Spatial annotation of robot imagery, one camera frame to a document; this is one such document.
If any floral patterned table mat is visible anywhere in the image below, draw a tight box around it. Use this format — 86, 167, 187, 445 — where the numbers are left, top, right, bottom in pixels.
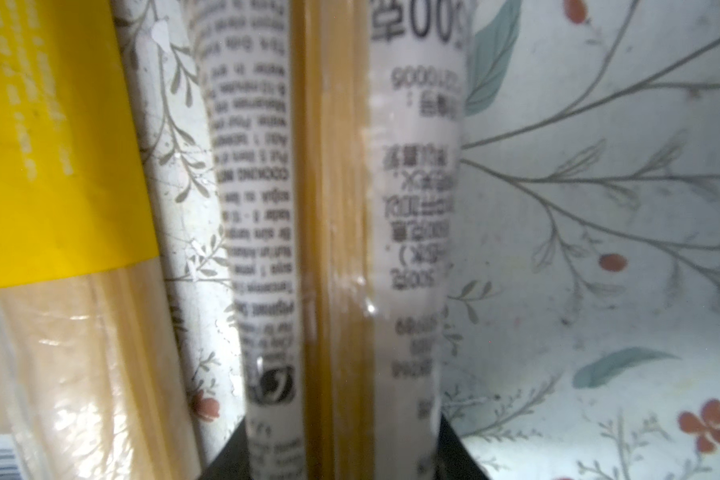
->
110, 0, 720, 480

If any yellow Pastatime bag right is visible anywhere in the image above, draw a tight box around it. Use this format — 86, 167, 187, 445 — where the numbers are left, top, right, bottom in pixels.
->
0, 1, 201, 479

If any clear blue spaghetti bag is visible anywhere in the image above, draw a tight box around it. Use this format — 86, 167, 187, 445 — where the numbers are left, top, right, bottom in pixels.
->
182, 1, 475, 479

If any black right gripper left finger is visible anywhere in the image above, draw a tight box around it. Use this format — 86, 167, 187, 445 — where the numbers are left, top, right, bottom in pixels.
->
198, 418, 249, 480

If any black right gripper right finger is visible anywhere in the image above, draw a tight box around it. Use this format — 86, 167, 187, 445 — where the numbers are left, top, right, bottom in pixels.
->
435, 415, 490, 480

